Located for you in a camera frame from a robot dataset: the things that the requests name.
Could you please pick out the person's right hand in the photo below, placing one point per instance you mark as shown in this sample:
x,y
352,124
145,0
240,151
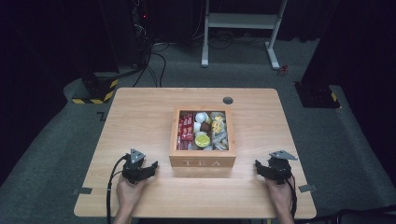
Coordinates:
x,y
280,194

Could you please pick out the yellow wrapped packets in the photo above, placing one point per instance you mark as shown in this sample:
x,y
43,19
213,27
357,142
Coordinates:
x,y
218,123

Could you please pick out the white creamer cup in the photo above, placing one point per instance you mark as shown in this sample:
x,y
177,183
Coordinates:
x,y
197,127
201,117

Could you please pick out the wooden box with window lid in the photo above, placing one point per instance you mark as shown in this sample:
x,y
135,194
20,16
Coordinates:
x,y
202,162

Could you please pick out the grey tape strip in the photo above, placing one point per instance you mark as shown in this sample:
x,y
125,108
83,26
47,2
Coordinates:
x,y
82,190
307,188

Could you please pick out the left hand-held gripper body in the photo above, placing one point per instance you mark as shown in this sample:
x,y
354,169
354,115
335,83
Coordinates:
x,y
134,169

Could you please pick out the dark equipment rack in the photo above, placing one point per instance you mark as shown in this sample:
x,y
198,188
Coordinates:
x,y
140,31

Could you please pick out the person's left hand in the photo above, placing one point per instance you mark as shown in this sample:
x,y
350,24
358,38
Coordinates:
x,y
129,193

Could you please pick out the clear wrapped packets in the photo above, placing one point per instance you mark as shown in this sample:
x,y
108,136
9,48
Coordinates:
x,y
220,140

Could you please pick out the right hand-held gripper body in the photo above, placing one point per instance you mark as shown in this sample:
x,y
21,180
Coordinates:
x,y
280,169

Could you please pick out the pile of red sachets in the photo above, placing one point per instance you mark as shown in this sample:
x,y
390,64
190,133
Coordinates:
x,y
186,127

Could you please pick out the cup with yellow-green lid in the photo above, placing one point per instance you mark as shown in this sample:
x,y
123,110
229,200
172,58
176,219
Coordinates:
x,y
202,140

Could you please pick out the white metal stand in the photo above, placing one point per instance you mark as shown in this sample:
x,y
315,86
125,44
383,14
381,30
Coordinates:
x,y
241,21

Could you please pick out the black stand with striped base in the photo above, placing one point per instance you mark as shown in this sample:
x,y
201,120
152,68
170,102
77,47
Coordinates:
x,y
317,93
99,88

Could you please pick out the brown capsule cup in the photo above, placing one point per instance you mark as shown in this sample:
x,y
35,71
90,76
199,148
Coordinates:
x,y
205,127

